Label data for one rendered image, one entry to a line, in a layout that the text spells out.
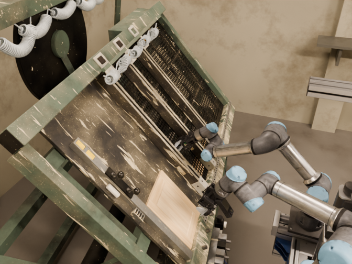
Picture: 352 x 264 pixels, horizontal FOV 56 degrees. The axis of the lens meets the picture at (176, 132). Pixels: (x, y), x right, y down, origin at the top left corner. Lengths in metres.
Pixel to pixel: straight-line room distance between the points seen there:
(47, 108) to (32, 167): 0.28
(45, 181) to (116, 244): 0.44
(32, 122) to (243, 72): 3.71
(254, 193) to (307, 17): 3.36
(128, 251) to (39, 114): 0.75
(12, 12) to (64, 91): 0.50
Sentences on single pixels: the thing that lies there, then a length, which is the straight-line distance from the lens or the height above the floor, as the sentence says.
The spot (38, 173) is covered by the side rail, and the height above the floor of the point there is 1.66.
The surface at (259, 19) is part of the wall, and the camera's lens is 4.58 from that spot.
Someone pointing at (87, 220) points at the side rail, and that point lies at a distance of 1.62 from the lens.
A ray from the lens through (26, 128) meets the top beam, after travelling 1.51.
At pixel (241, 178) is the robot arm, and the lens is 1.38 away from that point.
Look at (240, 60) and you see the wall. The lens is 4.79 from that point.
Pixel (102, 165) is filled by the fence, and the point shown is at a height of 1.50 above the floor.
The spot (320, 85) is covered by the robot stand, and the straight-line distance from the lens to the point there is 1.37.
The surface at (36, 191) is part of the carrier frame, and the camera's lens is 2.81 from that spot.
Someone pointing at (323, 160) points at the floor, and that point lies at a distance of 4.45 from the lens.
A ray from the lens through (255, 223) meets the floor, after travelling 3.47.
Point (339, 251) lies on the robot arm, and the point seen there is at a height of 1.67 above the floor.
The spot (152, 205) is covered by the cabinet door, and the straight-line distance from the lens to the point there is 1.93.
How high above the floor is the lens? 2.58
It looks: 34 degrees down
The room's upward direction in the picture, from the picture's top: 1 degrees counter-clockwise
